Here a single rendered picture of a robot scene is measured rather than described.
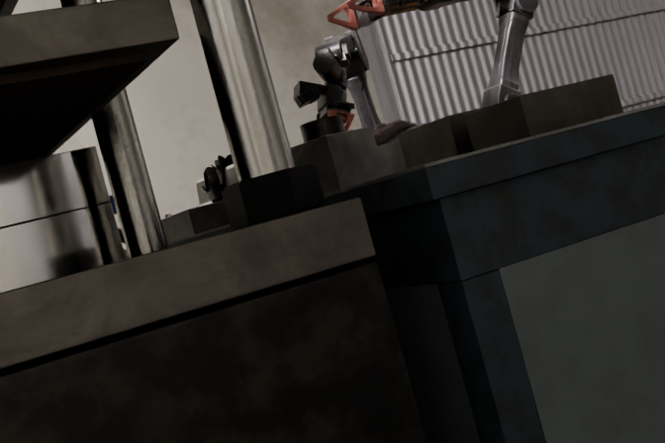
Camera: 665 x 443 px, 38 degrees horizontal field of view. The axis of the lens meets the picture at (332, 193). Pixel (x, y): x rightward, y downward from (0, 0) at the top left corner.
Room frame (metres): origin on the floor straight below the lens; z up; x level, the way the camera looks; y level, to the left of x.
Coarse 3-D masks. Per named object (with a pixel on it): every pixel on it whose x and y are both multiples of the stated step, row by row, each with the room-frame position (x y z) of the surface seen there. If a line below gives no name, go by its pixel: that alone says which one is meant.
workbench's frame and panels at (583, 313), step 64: (640, 128) 1.14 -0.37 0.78; (384, 192) 1.08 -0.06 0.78; (448, 192) 1.01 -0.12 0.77; (512, 192) 1.07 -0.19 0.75; (576, 192) 1.11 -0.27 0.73; (640, 192) 1.15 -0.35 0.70; (384, 256) 1.15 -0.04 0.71; (448, 256) 1.03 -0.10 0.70; (512, 256) 1.06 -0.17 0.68; (576, 256) 1.10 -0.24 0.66; (640, 256) 1.14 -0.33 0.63; (448, 320) 1.06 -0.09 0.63; (512, 320) 1.05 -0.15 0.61; (576, 320) 1.09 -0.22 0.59; (640, 320) 1.13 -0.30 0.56; (448, 384) 1.10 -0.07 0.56; (512, 384) 1.04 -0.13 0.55; (576, 384) 1.08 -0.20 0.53; (640, 384) 1.12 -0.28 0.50
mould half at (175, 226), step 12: (228, 168) 2.14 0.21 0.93; (204, 180) 2.28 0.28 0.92; (228, 180) 2.15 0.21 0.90; (204, 192) 2.29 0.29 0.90; (204, 204) 2.30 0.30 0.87; (216, 204) 2.08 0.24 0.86; (180, 216) 2.10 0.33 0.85; (192, 216) 2.05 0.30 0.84; (204, 216) 2.06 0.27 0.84; (216, 216) 2.07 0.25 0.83; (168, 228) 2.19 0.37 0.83; (180, 228) 2.12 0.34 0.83; (192, 228) 2.05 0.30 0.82; (204, 228) 2.06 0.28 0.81; (168, 240) 2.21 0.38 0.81
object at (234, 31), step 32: (192, 0) 0.98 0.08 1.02; (224, 0) 0.97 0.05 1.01; (224, 32) 0.96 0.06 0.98; (256, 32) 0.98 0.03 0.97; (224, 64) 0.97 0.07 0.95; (256, 64) 0.97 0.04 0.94; (224, 96) 0.97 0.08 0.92; (256, 96) 0.97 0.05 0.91; (224, 128) 0.99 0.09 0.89; (256, 128) 0.96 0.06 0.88; (256, 160) 0.96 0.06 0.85; (288, 160) 0.98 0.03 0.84; (224, 192) 0.99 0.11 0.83; (256, 192) 0.95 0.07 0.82; (288, 192) 0.95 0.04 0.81; (320, 192) 0.99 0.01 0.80
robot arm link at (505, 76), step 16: (512, 0) 2.36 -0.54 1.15; (512, 16) 2.35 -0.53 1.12; (528, 16) 2.37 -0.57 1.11; (512, 32) 2.35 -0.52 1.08; (512, 48) 2.34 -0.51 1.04; (496, 64) 2.35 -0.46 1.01; (512, 64) 2.34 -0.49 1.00; (496, 80) 2.33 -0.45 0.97; (512, 80) 2.32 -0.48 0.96; (496, 96) 2.30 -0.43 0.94
